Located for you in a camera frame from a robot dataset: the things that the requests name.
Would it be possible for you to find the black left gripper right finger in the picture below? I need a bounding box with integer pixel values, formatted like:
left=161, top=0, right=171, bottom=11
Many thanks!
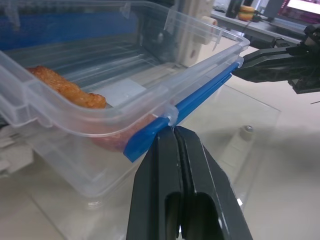
left=174, top=126, right=254, bottom=240

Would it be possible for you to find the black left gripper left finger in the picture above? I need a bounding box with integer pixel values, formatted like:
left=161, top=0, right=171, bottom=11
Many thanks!
left=125, top=129, right=181, bottom=240

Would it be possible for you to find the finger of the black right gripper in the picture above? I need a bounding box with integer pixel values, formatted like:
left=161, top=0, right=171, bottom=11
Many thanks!
left=242, top=46, right=305, bottom=66
left=232, top=62, right=301, bottom=84

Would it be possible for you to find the clear food container blue seal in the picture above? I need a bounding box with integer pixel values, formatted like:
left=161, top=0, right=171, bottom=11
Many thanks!
left=0, top=0, right=251, bottom=209

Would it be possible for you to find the fried orange food piece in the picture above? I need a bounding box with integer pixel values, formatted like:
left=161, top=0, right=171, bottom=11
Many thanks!
left=26, top=65, right=131, bottom=154

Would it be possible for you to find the grey desk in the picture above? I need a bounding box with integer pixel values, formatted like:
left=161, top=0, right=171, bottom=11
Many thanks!
left=210, top=9, right=312, bottom=52

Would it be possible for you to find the toy burger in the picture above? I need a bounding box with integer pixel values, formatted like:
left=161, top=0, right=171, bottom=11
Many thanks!
left=237, top=5, right=258, bottom=22

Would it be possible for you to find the computer monitor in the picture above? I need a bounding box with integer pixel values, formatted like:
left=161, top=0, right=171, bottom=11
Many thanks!
left=276, top=0, right=320, bottom=25

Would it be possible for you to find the blue panel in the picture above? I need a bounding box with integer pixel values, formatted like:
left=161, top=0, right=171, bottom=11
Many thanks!
left=0, top=11, right=141, bottom=52

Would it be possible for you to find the white post with metal ball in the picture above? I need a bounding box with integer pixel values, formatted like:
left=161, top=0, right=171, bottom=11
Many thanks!
left=224, top=124, right=255, bottom=161

